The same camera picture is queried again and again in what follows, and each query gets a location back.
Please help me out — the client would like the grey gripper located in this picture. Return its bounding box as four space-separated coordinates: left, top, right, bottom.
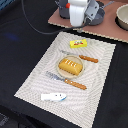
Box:
85 0 99 21

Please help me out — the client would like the yellow box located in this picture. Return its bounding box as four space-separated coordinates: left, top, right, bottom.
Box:
70 39 87 48

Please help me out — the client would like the orange bread loaf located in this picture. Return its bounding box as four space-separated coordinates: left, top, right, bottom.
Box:
59 59 83 75

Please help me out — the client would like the white toy fish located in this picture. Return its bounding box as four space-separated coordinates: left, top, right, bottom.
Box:
41 93 66 101

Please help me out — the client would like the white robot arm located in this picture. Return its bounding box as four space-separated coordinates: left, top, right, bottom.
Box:
68 0 99 27

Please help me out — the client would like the grey saucepan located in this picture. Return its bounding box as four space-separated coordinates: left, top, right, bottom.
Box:
91 1 112 26

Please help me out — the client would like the brown stove board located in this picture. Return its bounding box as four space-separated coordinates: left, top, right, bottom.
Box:
48 2 128 43

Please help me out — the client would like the grey pot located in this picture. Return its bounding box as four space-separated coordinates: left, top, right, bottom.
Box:
55 0 70 19

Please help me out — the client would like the beige bowl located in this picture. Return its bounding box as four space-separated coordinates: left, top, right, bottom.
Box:
116 4 128 30

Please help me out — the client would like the beige round plate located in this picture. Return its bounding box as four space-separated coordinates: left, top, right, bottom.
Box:
56 55 85 79

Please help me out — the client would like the white striped placemat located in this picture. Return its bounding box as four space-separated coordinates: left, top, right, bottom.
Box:
15 32 115 128

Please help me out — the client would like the black cable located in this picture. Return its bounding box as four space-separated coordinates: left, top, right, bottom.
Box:
20 0 91 36

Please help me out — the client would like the knife with wooden handle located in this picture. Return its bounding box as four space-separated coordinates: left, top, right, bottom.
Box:
60 50 99 63

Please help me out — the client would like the fork with wooden handle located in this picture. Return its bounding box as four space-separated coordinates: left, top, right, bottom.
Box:
45 71 87 90

